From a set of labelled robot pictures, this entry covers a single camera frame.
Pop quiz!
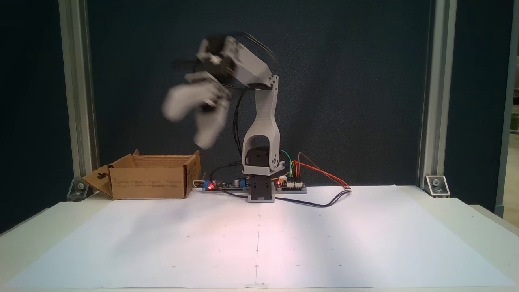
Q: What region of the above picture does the circuit board with blue parts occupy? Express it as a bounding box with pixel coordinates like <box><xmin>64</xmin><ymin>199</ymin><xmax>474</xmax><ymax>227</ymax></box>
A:
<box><xmin>202</xmin><ymin>178</ymin><xmax>249</xmax><ymax>192</ymax></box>

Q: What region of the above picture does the orange wire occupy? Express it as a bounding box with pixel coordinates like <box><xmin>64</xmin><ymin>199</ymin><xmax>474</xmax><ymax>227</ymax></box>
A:
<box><xmin>293</xmin><ymin>160</ymin><xmax>352</xmax><ymax>190</ymax></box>

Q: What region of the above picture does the dark cable with white plug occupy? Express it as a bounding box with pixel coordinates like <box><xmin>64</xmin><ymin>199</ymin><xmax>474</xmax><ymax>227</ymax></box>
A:
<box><xmin>219</xmin><ymin>187</ymin><xmax>352</xmax><ymax>208</ymax></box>

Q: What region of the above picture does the black power cable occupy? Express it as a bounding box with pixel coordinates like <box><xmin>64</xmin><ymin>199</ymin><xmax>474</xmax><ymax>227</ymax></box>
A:
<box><xmin>210</xmin><ymin>160</ymin><xmax>246</xmax><ymax>187</ymax></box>

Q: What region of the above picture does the brown cardboard box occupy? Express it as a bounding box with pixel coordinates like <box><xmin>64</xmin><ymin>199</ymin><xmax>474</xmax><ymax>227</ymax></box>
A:
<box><xmin>81</xmin><ymin>149</ymin><xmax>202</xmax><ymax>200</ymax></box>

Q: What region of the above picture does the thin grey frame post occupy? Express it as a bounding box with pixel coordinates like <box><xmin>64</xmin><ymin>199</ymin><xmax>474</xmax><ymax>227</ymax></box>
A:
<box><xmin>495</xmin><ymin>0</ymin><xmax>519</xmax><ymax>217</ymax></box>

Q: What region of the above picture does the metal corner bracket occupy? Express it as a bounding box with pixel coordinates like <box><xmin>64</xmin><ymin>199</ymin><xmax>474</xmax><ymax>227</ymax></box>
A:
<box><xmin>425</xmin><ymin>175</ymin><xmax>450</xmax><ymax>198</ymax></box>
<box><xmin>67</xmin><ymin>178</ymin><xmax>90</xmax><ymax>202</ymax></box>

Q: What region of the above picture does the aluminium frame post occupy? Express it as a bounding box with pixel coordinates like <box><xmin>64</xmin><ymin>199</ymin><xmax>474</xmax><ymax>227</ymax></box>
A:
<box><xmin>58</xmin><ymin>0</ymin><xmax>100</xmax><ymax>191</ymax></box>
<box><xmin>418</xmin><ymin>0</ymin><xmax>458</xmax><ymax>191</ymax></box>

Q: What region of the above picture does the green wire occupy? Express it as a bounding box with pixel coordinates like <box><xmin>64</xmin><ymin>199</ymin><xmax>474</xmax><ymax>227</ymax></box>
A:
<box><xmin>280</xmin><ymin>150</ymin><xmax>293</xmax><ymax>181</ymax></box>

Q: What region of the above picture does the circuit board with white connectors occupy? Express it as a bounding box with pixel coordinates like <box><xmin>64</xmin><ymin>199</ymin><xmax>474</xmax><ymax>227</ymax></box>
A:
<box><xmin>275</xmin><ymin>176</ymin><xmax>307</xmax><ymax>190</ymax></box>

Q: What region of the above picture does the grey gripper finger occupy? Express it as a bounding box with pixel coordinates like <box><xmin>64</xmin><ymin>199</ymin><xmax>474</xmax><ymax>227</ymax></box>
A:
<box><xmin>161</xmin><ymin>82</ymin><xmax>220</xmax><ymax>123</ymax></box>
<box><xmin>194</xmin><ymin>101</ymin><xmax>231</xmax><ymax>150</ymax></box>

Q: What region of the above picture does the yellow wire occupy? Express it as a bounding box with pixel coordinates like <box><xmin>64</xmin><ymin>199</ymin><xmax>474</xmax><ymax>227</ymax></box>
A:
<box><xmin>272</xmin><ymin>161</ymin><xmax>294</xmax><ymax>180</ymax></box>

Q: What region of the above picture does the grey base plate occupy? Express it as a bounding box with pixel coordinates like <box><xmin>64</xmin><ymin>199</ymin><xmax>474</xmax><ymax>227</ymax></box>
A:
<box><xmin>202</xmin><ymin>187</ymin><xmax>308</xmax><ymax>203</ymax></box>

